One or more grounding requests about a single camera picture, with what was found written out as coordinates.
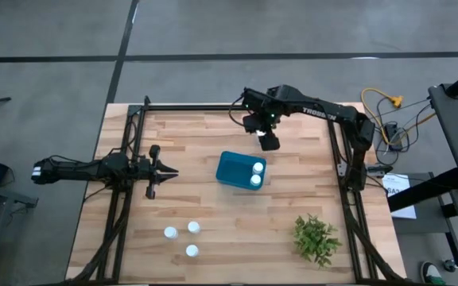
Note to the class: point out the green artificial plant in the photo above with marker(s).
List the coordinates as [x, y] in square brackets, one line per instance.
[314, 238]

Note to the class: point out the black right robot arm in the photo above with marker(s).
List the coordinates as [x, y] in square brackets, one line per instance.
[332, 113]

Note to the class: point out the black aluminium table frame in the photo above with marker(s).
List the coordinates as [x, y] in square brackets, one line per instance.
[193, 107]

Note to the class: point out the white paper sheet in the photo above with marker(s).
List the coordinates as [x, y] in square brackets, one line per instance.
[400, 186]

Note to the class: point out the black power strip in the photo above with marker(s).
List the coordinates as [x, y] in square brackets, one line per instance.
[394, 137]

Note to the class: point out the black caster wheel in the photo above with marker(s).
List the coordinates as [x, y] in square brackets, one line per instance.
[449, 265]

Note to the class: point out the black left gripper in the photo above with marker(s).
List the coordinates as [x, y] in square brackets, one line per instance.
[151, 171]

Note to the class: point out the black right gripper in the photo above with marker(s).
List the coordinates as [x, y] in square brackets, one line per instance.
[261, 119]

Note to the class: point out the person's shoe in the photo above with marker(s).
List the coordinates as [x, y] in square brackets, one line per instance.
[431, 273]

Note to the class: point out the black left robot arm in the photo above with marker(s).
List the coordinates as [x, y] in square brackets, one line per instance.
[74, 171]

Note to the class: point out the black metal stand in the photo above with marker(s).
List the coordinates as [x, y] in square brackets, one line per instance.
[14, 197]

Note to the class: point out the teal plastic basket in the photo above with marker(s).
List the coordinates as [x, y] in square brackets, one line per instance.
[233, 171]

